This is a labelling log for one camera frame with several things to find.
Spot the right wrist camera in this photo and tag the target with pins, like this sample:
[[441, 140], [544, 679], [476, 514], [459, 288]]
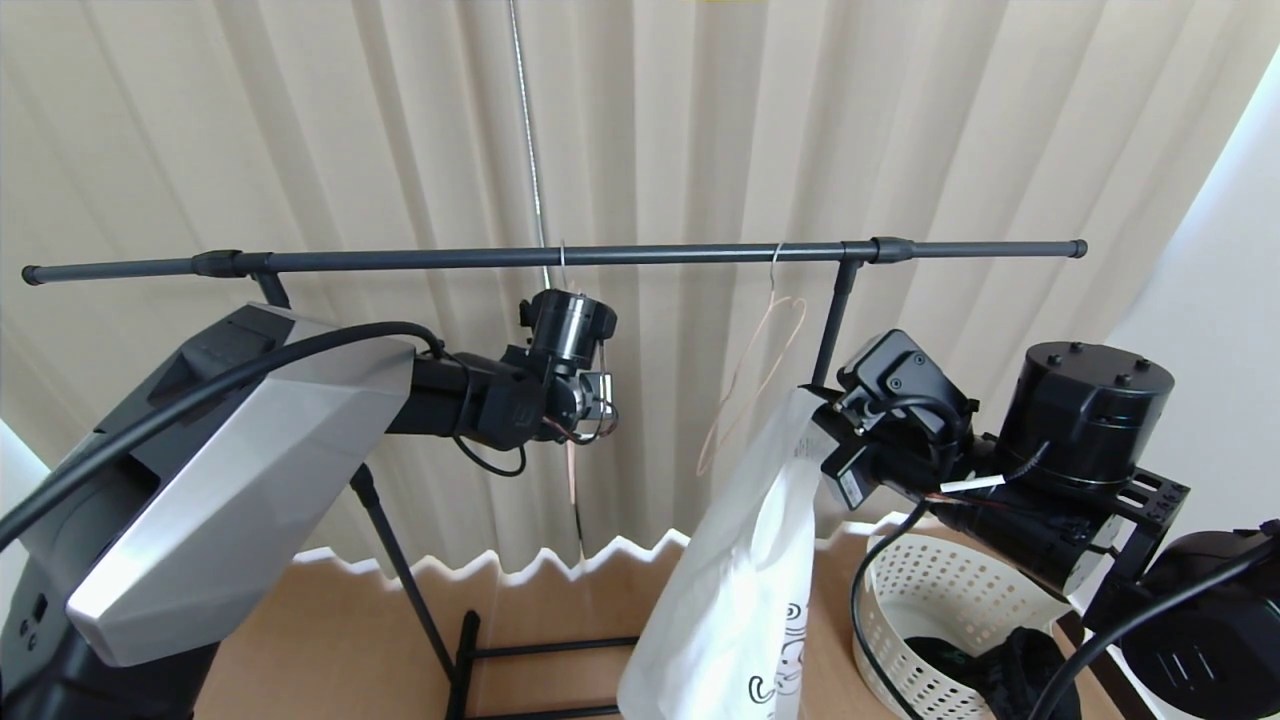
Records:
[[900, 380]]

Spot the white laundry basket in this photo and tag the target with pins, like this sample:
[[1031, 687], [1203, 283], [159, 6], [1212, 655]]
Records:
[[960, 580]]

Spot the black clothes rack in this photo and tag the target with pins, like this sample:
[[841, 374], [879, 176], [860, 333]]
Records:
[[400, 259]]

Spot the black garment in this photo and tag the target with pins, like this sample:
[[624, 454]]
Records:
[[1020, 670]]

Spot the white printed t-shirt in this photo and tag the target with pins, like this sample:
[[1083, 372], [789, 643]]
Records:
[[720, 580]]

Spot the beige curtain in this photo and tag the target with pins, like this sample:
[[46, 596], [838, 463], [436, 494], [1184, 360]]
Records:
[[300, 120]]

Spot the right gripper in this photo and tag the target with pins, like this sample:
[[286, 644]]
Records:
[[1000, 530]]

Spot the pink clothes hanger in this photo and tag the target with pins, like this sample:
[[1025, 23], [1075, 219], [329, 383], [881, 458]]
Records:
[[571, 470], [772, 280]]

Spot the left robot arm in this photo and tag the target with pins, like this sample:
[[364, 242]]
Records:
[[250, 480]]

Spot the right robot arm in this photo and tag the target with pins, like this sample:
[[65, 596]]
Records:
[[1085, 420]]

